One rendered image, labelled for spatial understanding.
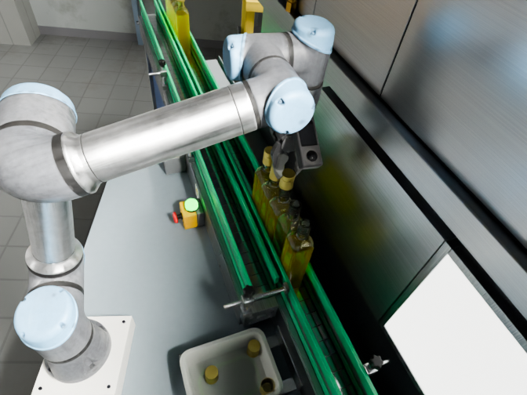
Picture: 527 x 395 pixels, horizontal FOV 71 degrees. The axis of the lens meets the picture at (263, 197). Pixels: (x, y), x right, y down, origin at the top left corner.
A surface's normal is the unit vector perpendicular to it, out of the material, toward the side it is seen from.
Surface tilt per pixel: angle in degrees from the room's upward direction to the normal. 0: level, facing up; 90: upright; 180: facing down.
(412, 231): 90
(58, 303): 7
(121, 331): 5
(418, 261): 90
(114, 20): 90
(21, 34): 90
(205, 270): 0
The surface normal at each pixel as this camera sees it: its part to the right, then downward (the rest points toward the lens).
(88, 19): 0.03, 0.76
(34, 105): 0.36, -0.70
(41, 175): 0.01, 0.33
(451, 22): -0.93, 0.21
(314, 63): 0.30, 0.74
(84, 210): 0.10, -0.66
